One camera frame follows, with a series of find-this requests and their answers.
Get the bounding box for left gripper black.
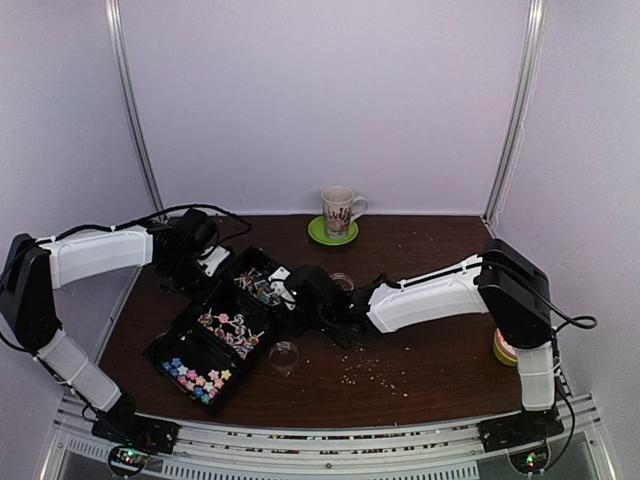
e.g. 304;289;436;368
160;252;224;307

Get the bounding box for clear plastic jar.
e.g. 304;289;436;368
329;272;355;294

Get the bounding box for black bin star candies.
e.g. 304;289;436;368
143;323;246;414

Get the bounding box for black bin small lollipops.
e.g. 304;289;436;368
224;246;283;312

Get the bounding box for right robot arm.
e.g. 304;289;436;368
268;239;556;442

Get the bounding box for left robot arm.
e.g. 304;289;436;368
1;208;231;444

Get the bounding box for clear jar lid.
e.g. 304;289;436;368
268;340;300;374

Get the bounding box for green saucer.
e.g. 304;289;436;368
307;216;359;247

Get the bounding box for ceramic mug coral pattern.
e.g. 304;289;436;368
321;186;368;240

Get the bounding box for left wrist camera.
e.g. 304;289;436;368
197;245;233;277

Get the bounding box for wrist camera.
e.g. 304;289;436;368
197;245;233;277
267;266;296;310

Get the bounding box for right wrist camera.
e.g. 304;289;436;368
267;266;296;310

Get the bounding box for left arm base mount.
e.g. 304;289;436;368
91;412;179;454

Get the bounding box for aluminium front rail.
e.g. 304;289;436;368
35;395;624;479

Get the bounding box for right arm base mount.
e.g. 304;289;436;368
477;410;564;452

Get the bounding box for left aluminium corner post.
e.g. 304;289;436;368
104;0;165;212

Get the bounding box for aluminium corner post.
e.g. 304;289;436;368
104;0;165;212
483;0;548;234

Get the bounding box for right aluminium corner post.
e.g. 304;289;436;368
483;0;548;234

